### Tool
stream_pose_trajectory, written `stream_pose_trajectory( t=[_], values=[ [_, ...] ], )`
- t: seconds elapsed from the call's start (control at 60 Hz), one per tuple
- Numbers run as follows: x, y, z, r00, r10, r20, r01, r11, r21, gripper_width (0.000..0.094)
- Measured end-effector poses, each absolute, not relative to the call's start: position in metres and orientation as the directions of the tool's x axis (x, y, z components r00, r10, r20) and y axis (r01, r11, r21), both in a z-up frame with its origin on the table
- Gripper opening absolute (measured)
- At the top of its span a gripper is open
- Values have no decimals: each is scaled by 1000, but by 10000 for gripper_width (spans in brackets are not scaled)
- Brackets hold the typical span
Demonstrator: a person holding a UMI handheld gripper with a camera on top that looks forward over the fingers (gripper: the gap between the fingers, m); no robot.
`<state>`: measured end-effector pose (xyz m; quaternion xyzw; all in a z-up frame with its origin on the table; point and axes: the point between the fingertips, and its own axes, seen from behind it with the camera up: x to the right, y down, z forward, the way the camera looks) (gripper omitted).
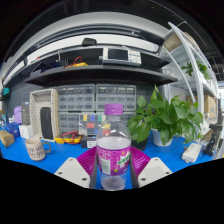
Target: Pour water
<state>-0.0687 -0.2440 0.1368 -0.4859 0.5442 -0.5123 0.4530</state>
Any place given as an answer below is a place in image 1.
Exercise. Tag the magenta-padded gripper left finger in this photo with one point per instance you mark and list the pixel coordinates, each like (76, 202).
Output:
(71, 171)

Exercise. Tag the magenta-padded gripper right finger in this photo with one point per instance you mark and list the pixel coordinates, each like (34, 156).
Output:
(155, 170)

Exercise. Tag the purple-capped clear drink bottle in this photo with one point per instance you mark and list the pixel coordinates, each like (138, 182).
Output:
(113, 150)

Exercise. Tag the black flat case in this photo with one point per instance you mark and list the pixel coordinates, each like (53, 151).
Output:
(140, 145)

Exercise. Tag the black box with white label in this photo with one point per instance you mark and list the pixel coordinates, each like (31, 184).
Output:
(88, 143)

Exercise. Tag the yellow multimeter with red leads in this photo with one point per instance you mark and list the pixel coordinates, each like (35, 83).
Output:
(68, 138)

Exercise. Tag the white flat device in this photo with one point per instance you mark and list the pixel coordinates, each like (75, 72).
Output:
(191, 153)

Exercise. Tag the beige patterned mug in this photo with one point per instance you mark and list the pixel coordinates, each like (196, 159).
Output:
(35, 150)

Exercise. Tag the clear organizer with coloured parts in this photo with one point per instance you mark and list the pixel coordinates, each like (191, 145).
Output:
(90, 126)

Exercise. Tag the black rectangular speaker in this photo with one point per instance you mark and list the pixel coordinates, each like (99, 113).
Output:
(46, 123)

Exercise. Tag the green plant in white pot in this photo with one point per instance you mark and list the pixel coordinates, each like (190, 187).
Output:
(166, 116)

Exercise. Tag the black angular device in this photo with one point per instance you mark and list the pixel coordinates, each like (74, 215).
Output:
(213, 140)

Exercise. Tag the beige perforated storage tray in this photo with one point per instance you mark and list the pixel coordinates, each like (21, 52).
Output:
(35, 113)

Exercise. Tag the blue box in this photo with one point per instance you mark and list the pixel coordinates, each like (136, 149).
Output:
(14, 129)

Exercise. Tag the brown cardboard box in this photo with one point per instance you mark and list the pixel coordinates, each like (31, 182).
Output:
(6, 138)

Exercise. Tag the dark grey flat package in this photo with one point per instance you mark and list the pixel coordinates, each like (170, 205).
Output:
(25, 113)

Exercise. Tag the purple bag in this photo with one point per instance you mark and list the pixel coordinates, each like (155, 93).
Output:
(17, 115)

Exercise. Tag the white shelf unit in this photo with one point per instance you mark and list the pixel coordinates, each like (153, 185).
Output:
(200, 83)

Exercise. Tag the black workbench shelf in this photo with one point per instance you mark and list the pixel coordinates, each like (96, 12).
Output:
(100, 75)

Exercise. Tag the white oscilloscope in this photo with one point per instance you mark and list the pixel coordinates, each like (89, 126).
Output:
(121, 55)

